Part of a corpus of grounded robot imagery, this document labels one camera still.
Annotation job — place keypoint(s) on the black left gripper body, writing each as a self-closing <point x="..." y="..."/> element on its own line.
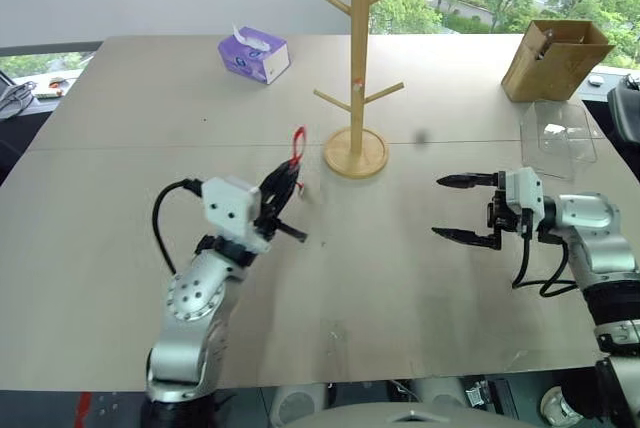
<point x="267" y="220"/>

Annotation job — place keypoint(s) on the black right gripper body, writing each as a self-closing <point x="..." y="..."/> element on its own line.
<point x="502" y="215"/>

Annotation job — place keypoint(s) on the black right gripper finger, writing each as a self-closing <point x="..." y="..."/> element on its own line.
<point x="465" y="180"/>
<point x="472" y="238"/>

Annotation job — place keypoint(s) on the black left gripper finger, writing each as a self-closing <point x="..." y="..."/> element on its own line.
<point x="286" y="179"/>
<point x="292" y="232"/>

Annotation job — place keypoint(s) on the red ribbon loop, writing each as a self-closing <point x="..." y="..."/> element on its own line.
<point x="298" y="145"/>

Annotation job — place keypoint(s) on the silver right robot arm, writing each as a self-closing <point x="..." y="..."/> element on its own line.
<point x="595" y="243"/>

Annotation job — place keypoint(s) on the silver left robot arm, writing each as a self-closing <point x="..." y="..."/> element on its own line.
<point x="192" y="298"/>

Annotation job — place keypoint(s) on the wooden tree stand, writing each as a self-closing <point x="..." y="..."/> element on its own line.
<point x="358" y="78"/>

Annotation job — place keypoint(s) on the clear plastic container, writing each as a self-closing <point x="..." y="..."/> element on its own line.
<point x="557" y="143"/>

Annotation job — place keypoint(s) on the purple tissue box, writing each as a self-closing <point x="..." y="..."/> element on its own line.
<point x="250" y="55"/>

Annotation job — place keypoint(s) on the brown cardboard box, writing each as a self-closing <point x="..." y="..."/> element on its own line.
<point x="550" y="68"/>

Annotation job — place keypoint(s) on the black office chair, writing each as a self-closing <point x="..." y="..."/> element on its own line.
<point x="624" y="108"/>

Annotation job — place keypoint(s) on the small white device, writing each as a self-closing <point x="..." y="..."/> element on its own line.
<point x="595" y="80"/>

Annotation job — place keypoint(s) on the white round shape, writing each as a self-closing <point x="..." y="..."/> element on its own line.
<point x="557" y="407"/>

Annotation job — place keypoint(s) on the grey robot torso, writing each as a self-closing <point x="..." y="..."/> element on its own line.
<point x="400" y="417"/>

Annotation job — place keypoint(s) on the grey crumpled cloth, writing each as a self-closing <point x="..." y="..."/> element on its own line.
<point x="14" y="98"/>

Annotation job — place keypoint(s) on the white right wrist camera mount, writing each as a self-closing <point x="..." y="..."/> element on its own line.
<point x="525" y="190"/>

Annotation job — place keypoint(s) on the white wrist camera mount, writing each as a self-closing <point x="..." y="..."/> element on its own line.
<point x="525" y="190"/>
<point x="230" y="208"/>

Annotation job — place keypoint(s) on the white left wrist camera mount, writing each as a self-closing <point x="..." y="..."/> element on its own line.
<point x="230" y="208"/>

